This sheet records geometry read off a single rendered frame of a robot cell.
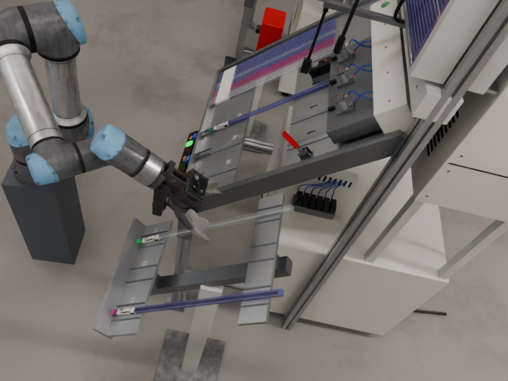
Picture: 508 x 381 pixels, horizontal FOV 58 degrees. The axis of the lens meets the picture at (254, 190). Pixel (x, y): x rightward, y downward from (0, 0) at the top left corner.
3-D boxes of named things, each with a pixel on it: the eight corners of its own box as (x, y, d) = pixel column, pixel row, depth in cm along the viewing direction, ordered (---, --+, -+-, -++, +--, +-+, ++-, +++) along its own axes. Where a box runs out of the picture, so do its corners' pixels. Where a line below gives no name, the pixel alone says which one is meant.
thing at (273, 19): (221, 144, 259) (244, 25, 197) (228, 116, 274) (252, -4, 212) (261, 153, 261) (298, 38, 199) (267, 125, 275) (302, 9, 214)
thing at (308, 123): (292, 179, 129) (283, 168, 126) (308, 44, 170) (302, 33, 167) (408, 144, 113) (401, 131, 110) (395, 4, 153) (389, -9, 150)
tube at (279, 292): (113, 316, 119) (111, 314, 119) (116, 311, 120) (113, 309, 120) (283, 296, 95) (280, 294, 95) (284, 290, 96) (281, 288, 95)
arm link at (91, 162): (69, 140, 110) (78, 142, 101) (115, 128, 115) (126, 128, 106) (81, 171, 112) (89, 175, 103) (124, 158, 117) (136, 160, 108)
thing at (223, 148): (190, 205, 147) (183, 199, 145) (226, 76, 187) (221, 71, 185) (236, 190, 137) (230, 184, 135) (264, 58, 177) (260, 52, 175)
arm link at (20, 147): (7, 143, 154) (-3, 114, 143) (48, 132, 160) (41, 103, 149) (17, 168, 149) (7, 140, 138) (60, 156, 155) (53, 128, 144)
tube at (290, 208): (139, 245, 133) (137, 243, 132) (140, 240, 134) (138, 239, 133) (293, 212, 109) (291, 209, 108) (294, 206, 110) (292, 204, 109)
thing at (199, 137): (191, 210, 149) (178, 197, 144) (227, 82, 189) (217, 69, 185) (194, 209, 148) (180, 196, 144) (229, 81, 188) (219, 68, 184)
